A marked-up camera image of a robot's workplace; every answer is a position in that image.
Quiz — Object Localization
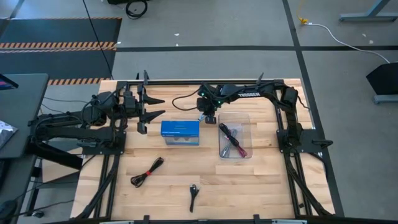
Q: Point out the black slanted table beam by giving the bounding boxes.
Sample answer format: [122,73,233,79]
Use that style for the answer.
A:
[26,138,83,170]

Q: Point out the black cable with red tie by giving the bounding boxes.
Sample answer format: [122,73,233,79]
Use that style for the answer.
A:
[130,157,165,189]

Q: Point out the long black cable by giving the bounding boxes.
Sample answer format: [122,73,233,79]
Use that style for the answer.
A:
[82,0,114,80]

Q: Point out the black hazard-striped floor mat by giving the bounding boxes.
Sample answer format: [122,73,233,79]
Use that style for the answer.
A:
[0,17,123,86]

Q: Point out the short black cable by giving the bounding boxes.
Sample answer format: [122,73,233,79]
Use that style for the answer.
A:
[188,184,200,213]

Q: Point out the dark grey desk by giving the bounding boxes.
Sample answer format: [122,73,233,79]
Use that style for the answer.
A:
[0,73,50,159]

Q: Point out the blue DualShock controller box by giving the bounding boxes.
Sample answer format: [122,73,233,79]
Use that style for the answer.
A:
[160,120,200,146]

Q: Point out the white floor cable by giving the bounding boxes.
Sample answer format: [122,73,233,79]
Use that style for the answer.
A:
[306,22,391,64]

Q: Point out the black box on grey foot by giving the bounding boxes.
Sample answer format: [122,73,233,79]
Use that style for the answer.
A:
[366,62,398,105]

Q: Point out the black coiled floor cable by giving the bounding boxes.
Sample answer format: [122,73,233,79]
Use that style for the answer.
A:
[125,0,149,20]

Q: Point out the patterned silver bag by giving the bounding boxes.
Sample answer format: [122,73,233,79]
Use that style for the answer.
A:
[0,120,19,149]

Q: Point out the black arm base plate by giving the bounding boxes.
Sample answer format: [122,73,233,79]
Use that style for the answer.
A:
[82,130,127,156]
[276,129,324,154]

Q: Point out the grey metal table leg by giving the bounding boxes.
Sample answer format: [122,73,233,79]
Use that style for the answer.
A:
[339,0,398,22]

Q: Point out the black cable with magenta plugs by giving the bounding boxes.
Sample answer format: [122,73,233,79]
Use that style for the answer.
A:
[219,123,249,158]

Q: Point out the clear plastic container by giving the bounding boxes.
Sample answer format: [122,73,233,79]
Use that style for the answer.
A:
[218,112,253,160]

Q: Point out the monitor screen corner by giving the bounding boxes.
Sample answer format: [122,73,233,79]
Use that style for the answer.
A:
[0,73,19,91]

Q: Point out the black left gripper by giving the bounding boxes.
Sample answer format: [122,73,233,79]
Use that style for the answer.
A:
[123,85,167,135]

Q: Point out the black aluminium table frame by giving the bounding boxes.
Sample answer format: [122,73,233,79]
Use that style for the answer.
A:
[76,79,335,224]

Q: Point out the yellow plug with cord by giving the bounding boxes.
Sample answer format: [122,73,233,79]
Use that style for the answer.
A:
[297,0,310,26]

